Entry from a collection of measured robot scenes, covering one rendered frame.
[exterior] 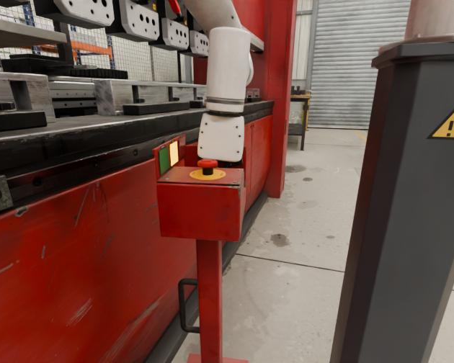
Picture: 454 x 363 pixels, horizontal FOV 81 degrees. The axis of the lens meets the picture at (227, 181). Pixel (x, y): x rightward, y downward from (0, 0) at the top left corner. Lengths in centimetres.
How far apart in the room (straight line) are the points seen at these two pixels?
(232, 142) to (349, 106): 742
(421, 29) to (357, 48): 746
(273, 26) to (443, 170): 204
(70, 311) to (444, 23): 79
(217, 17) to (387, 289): 64
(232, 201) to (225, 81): 24
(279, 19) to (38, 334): 230
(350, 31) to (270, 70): 577
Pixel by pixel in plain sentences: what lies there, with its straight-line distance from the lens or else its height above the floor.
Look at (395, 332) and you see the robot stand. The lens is 68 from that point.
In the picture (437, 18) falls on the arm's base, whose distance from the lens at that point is 55.
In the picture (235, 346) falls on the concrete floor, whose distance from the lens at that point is 121.
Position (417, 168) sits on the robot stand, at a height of 82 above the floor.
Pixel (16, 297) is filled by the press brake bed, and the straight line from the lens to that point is 56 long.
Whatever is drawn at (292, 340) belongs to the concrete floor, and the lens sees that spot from 126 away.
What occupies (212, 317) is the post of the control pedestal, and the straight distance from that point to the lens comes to 76.
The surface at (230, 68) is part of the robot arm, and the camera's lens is 56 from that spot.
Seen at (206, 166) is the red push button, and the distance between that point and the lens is 51.
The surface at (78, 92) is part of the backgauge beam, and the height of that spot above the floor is 94.
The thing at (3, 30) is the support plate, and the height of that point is 99.
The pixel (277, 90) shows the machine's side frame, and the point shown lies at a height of 96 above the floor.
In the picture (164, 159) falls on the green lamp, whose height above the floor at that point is 81.
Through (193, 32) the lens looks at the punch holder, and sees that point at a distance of 122.
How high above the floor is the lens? 93
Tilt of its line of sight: 18 degrees down
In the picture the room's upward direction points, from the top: straight up
